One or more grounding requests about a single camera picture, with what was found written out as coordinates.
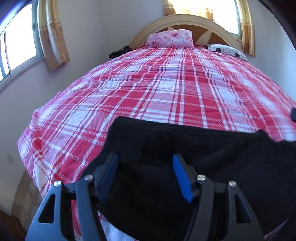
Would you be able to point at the black pants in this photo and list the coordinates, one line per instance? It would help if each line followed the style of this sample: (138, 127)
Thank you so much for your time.
(161, 143)

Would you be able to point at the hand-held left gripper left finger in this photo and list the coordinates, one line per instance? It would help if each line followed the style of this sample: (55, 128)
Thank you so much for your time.
(108, 176)

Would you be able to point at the pink floral pillow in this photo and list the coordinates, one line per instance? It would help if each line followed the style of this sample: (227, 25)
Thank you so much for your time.
(171, 38)

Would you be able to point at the white spotted pillow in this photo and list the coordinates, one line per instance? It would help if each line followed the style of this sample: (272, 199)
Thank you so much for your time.
(227, 51)

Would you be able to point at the cream wooden headboard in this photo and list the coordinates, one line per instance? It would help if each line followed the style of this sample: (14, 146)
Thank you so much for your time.
(159, 23)

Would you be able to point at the white wall socket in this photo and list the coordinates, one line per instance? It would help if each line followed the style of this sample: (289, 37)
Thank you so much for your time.
(9, 159)

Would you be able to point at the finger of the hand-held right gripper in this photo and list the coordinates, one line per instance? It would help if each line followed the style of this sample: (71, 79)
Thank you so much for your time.
(294, 115)

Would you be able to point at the window behind headboard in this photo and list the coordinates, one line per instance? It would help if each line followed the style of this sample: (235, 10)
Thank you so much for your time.
(233, 16)

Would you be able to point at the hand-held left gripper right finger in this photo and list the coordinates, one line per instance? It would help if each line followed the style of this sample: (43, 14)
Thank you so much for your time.
(182, 178)

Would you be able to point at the beige patterned curtain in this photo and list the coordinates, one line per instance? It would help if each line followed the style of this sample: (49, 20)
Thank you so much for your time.
(248, 30)
(54, 39)
(192, 8)

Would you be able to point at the side window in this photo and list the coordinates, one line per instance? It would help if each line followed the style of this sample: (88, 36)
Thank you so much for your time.
(20, 39)

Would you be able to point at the black bundle beside bed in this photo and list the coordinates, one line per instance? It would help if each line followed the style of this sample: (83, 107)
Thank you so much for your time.
(120, 52)

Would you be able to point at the red plaid bed sheet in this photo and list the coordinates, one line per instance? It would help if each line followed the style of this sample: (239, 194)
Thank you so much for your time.
(148, 92)

